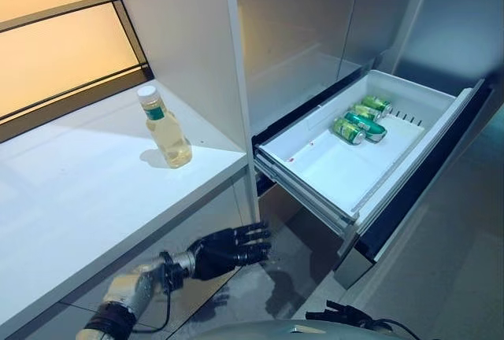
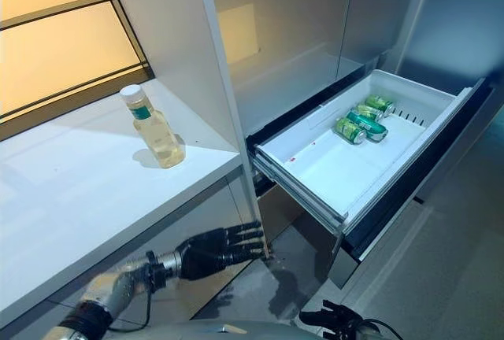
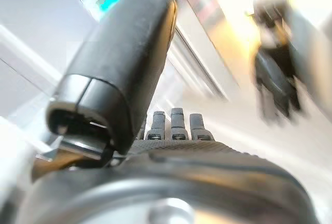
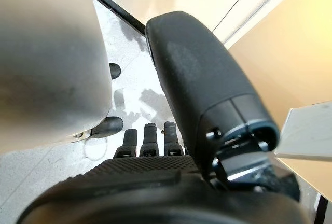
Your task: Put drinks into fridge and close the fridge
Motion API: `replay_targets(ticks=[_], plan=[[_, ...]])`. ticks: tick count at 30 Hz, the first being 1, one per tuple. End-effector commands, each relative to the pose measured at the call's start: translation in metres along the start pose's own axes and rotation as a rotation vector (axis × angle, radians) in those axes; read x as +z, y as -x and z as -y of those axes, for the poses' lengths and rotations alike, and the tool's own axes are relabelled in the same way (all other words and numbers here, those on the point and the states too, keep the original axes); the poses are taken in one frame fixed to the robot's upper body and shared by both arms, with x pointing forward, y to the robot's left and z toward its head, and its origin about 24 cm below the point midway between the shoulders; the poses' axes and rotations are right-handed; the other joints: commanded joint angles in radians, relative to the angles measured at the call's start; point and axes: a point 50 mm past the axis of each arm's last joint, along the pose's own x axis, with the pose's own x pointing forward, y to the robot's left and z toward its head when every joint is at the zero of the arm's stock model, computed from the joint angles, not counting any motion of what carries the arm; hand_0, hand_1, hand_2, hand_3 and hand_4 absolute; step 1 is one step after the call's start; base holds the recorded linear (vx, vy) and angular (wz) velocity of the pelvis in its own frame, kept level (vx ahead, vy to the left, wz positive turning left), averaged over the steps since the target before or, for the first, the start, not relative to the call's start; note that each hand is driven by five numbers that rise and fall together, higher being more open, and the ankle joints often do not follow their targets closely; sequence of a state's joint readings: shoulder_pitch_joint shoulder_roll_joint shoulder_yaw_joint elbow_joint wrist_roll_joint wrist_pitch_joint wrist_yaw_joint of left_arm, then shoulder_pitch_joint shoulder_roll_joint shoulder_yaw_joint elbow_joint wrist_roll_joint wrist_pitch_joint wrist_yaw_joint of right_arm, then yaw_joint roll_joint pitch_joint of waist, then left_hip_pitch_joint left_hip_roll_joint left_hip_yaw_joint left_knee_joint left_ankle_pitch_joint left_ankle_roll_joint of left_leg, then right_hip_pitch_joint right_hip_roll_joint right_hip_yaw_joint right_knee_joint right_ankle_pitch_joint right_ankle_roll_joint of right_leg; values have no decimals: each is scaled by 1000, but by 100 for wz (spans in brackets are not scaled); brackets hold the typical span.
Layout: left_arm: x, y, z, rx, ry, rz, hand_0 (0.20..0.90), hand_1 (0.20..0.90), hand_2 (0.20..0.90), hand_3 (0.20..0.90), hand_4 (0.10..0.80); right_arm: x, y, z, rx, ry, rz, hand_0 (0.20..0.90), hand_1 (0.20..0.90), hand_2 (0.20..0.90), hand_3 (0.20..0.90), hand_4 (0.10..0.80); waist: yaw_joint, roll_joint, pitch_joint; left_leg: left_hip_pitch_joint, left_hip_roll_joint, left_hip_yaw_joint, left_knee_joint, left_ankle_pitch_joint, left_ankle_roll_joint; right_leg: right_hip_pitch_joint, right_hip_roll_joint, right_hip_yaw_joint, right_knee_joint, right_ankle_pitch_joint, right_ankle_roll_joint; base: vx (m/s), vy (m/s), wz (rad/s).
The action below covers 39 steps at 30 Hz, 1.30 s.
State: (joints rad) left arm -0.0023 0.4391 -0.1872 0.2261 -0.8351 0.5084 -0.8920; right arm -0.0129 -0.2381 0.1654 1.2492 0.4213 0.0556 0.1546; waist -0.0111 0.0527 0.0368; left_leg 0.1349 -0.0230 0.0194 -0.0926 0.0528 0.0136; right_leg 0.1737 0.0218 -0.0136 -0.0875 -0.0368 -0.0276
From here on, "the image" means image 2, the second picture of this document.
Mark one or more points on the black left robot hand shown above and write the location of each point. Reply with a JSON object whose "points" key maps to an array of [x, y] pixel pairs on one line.
{"points": [[204, 247]]}

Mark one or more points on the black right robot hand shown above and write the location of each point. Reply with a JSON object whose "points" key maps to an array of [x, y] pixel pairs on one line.
{"points": [[330, 322]]}

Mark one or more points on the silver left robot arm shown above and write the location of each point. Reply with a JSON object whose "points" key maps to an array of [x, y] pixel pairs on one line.
{"points": [[106, 300]]}

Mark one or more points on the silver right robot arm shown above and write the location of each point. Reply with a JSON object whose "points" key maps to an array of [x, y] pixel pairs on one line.
{"points": [[372, 330]]}

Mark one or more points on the white fridge drawer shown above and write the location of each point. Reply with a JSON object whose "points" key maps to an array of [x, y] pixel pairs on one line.
{"points": [[354, 151]]}

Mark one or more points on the stainless steel fridge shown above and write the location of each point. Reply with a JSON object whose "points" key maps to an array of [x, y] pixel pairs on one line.
{"points": [[354, 80]]}

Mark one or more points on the grey robot torso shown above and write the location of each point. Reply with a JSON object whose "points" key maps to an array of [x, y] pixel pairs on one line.
{"points": [[244, 330]]}

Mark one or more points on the yellow drink bottle white cap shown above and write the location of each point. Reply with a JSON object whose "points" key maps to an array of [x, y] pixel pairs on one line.
{"points": [[157, 135]]}

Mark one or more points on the white counter cabinet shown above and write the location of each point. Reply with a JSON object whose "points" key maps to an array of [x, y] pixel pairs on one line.
{"points": [[98, 182]]}

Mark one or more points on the green drink can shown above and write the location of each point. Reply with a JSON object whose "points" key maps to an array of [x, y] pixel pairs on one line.
{"points": [[366, 123], [370, 112], [380, 104], [350, 130]]}

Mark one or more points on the black framed window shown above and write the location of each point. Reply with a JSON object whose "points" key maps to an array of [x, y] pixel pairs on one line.
{"points": [[67, 33]]}

